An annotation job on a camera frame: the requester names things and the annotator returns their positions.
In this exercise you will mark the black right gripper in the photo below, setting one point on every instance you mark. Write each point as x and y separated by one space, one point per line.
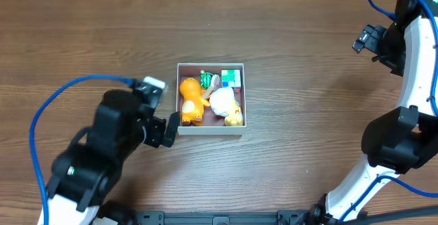
378 42

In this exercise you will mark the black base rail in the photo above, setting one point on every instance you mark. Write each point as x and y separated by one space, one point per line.
239 217

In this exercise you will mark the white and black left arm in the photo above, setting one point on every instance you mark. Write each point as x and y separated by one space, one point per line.
92 163

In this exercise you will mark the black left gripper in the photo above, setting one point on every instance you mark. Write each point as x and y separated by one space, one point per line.
155 131

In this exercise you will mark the orange dinosaur figure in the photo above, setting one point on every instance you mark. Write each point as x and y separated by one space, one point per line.
193 107

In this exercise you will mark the white wooden rattle drum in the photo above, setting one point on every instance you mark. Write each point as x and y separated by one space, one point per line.
215 83

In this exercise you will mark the multicoloured puzzle cube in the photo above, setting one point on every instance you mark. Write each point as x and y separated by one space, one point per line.
231 78

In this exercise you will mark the white plush duck toy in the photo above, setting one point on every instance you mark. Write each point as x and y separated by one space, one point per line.
223 103

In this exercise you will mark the white box with pink inside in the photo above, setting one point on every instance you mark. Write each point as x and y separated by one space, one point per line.
212 124

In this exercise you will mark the green round spinning top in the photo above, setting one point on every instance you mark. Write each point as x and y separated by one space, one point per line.
205 80

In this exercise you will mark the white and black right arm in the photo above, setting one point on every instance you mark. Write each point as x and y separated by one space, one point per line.
404 138

